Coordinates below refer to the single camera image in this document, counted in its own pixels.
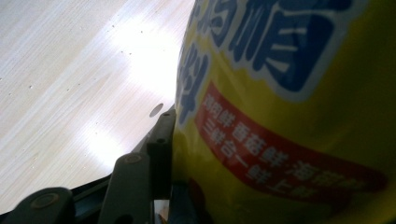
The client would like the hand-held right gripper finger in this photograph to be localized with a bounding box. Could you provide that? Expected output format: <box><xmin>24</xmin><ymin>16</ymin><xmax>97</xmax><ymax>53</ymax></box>
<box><xmin>146</xmin><ymin>107</ymin><xmax>177</xmax><ymax>201</ymax></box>

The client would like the yellow seasoning packet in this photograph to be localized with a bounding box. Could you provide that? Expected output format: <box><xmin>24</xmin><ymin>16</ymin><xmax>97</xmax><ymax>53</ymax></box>
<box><xmin>169</xmin><ymin>0</ymin><xmax>396</xmax><ymax>224</ymax></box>

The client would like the grey round sticker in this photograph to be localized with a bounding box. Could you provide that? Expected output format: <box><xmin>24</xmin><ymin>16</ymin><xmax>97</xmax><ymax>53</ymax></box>
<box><xmin>148</xmin><ymin>103</ymin><xmax>164</xmax><ymax>119</ymax></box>

